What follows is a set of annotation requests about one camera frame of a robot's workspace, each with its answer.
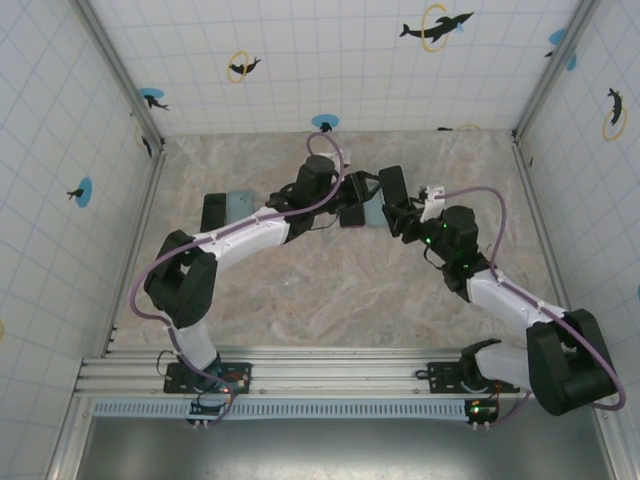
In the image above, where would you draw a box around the aluminium corner post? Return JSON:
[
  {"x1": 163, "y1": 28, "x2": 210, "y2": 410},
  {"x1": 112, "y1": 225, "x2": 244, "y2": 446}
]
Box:
[
  {"x1": 510, "y1": 0, "x2": 605, "y2": 140},
  {"x1": 73, "y1": 0, "x2": 168, "y2": 151}
]

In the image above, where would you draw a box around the blue circle dolphin decal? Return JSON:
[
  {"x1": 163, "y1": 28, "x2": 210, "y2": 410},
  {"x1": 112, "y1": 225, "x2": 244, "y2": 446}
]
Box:
[
  {"x1": 66, "y1": 177, "x2": 95, "y2": 209},
  {"x1": 544, "y1": 28, "x2": 579, "y2": 71}
]

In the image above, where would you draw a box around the black smartphone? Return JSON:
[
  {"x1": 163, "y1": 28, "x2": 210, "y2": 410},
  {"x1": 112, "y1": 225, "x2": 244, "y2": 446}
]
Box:
[
  {"x1": 378, "y1": 165, "x2": 412, "y2": 207},
  {"x1": 338, "y1": 203, "x2": 366, "y2": 231},
  {"x1": 201, "y1": 192, "x2": 230, "y2": 234}
]

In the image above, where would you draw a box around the aluminium side rail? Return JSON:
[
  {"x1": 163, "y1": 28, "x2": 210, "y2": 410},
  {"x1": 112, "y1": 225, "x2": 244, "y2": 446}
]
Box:
[
  {"x1": 510, "y1": 130, "x2": 587, "y2": 357},
  {"x1": 101, "y1": 142, "x2": 169, "y2": 357}
]

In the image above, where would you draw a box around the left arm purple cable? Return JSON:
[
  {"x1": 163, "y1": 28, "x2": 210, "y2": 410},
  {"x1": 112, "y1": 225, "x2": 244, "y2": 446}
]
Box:
[{"x1": 128, "y1": 131, "x2": 348, "y2": 426}]

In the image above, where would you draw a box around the grey metal sheet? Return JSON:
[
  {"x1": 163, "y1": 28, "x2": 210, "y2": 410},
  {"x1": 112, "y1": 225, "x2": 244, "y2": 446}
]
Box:
[{"x1": 79, "y1": 414, "x2": 619, "y2": 480}]

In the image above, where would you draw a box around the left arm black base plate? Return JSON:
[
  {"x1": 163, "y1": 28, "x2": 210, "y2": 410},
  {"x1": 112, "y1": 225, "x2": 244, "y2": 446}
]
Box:
[{"x1": 163, "y1": 360, "x2": 255, "y2": 397}]

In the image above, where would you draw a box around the white slotted cable duct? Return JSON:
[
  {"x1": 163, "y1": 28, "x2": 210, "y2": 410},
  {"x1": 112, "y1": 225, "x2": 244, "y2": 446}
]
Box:
[{"x1": 91, "y1": 398, "x2": 501, "y2": 420}]

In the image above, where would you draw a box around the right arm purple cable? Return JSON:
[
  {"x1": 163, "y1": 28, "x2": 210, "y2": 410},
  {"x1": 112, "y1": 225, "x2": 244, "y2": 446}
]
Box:
[{"x1": 438, "y1": 186, "x2": 628, "y2": 429}]

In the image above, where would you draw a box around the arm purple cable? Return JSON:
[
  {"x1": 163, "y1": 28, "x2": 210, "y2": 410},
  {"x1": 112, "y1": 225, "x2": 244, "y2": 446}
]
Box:
[
  {"x1": 128, "y1": 131, "x2": 348, "y2": 426},
  {"x1": 438, "y1": 186, "x2": 628, "y2": 429}
]

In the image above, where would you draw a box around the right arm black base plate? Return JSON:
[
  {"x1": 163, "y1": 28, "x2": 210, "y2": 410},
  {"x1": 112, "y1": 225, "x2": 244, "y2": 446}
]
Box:
[{"x1": 426, "y1": 359, "x2": 521, "y2": 395}]

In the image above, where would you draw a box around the aluminium mounting rail beam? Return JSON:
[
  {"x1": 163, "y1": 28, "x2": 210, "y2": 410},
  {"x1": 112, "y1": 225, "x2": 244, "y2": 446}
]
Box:
[{"x1": 73, "y1": 348, "x2": 622, "y2": 400}]

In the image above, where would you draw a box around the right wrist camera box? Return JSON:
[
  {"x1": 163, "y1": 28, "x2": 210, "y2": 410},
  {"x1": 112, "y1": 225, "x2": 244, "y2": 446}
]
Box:
[{"x1": 416, "y1": 184, "x2": 447, "y2": 225}]

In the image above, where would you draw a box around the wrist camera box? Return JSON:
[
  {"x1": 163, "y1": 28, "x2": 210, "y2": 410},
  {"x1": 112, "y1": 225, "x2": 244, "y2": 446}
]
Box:
[
  {"x1": 323, "y1": 144, "x2": 351, "y2": 169},
  {"x1": 416, "y1": 184, "x2": 447, "y2": 225}
]

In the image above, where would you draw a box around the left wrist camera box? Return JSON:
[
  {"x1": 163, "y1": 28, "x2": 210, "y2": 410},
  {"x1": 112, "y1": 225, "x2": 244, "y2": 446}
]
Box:
[{"x1": 323, "y1": 144, "x2": 351, "y2": 169}]

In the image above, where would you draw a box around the dolphin decal with yellow ring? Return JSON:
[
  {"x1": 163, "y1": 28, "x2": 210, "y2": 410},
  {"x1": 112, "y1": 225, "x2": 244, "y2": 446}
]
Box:
[
  {"x1": 134, "y1": 123, "x2": 154, "y2": 159},
  {"x1": 601, "y1": 87, "x2": 630, "y2": 143}
]

